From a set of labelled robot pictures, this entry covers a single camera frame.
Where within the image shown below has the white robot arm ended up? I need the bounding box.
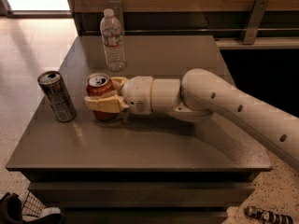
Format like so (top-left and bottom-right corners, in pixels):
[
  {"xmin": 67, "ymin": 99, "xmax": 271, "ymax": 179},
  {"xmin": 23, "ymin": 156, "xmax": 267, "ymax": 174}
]
[{"xmin": 84, "ymin": 68, "xmax": 299, "ymax": 170}]

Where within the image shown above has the left metal wall bracket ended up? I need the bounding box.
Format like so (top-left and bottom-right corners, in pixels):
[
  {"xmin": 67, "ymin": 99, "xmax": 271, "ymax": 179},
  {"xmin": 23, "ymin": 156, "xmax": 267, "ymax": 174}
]
[{"xmin": 109, "ymin": 0, "xmax": 125, "ymax": 32}]

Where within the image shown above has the grey drawer cabinet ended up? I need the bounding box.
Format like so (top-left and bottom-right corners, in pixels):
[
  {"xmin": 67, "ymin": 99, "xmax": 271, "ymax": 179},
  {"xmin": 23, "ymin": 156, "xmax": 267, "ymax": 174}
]
[{"xmin": 7, "ymin": 36, "xmax": 271, "ymax": 224}]

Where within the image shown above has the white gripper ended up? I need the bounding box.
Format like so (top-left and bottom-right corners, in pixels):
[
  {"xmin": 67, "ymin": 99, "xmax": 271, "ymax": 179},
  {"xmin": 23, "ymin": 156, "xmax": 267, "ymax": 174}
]
[{"xmin": 84, "ymin": 76, "xmax": 153, "ymax": 115}]

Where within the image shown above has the silver redbull can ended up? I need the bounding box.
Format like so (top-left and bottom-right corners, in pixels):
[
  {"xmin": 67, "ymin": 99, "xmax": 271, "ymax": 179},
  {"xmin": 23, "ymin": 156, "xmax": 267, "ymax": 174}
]
[{"xmin": 37, "ymin": 71, "xmax": 77, "ymax": 122}]

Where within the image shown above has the horizontal metal rail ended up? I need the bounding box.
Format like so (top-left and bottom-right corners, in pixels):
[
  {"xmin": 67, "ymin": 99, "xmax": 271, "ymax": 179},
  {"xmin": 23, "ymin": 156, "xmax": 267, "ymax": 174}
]
[{"xmin": 81, "ymin": 27, "xmax": 299, "ymax": 35}]

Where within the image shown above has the red coke can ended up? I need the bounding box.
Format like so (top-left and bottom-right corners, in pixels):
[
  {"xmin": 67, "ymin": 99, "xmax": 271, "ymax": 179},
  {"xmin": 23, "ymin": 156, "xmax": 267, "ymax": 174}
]
[{"xmin": 86, "ymin": 73, "xmax": 117, "ymax": 121}]

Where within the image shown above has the right metal wall bracket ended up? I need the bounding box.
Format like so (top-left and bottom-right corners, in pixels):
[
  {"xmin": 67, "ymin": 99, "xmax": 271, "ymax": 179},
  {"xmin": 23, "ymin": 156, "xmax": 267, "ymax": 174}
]
[{"xmin": 242, "ymin": 0, "xmax": 270, "ymax": 45}]

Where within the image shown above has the metal wall bracket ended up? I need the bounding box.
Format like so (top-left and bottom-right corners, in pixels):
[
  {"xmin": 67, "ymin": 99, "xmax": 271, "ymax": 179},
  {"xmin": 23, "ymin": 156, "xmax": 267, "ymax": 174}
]
[
  {"xmin": 109, "ymin": 0, "xmax": 125, "ymax": 32},
  {"xmin": 242, "ymin": 0, "xmax": 270, "ymax": 45}
]

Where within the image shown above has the black white striped cylinder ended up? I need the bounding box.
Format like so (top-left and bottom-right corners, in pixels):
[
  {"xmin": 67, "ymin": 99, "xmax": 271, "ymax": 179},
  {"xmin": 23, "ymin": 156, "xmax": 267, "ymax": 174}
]
[{"xmin": 245, "ymin": 206, "xmax": 294, "ymax": 224}]

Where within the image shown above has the clear plastic water bottle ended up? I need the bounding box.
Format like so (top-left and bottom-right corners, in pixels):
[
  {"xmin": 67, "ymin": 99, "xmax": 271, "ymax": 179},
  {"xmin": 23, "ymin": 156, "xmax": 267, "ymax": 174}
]
[{"xmin": 100, "ymin": 8, "xmax": 126, "ymax": 72}]

